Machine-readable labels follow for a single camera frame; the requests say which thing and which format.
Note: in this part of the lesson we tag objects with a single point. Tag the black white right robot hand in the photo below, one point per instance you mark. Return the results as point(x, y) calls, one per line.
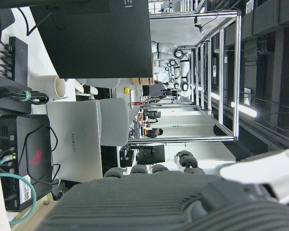
point(135, 204)

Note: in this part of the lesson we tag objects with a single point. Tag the black mini PC red logo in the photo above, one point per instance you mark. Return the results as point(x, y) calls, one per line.
point(36, 134)

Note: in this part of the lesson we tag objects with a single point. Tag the grey office chair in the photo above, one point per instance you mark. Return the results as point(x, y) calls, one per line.
point(113, 120)

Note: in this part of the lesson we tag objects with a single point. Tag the black mounted camera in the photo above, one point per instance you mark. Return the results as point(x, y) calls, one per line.
point(199, 25)

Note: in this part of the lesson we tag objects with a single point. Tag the cardboard boxes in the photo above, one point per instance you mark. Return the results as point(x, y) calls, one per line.
point(142, 81)

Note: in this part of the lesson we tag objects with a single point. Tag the black docking hub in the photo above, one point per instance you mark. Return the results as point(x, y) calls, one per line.
point(20, 57)

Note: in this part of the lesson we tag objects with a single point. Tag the white paper cup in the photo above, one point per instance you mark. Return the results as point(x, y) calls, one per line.
point(45, 85)

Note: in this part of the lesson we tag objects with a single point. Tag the seated person black hair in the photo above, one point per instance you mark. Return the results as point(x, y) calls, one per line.
point(154, 133)

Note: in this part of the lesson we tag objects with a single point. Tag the small black screen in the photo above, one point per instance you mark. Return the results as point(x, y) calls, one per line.
point(151, 154)

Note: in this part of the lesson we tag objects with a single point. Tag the white tube light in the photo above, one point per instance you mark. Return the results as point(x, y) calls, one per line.
point(245, 109)

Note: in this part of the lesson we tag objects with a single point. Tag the black flat box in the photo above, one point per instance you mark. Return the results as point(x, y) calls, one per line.
point(9, 108)

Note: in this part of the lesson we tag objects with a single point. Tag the aluminium profile frame cage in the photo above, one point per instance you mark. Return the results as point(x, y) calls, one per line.
point(238, 72)

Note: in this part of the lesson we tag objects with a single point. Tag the person in grey shirt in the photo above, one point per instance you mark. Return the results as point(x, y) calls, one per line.
point(154, 90)

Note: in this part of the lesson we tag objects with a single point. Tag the silver Huawei laptop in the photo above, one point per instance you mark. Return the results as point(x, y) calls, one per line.
point(74, 134)

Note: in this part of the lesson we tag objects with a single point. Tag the black computer monitor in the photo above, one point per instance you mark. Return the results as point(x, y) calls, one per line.
point(98, 36)

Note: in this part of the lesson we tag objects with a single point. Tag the white chair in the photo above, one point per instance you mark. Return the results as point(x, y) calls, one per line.
point(101, 83)

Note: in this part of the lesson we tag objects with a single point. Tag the yellow round button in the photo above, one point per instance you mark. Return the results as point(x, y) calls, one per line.
point(127, 90)

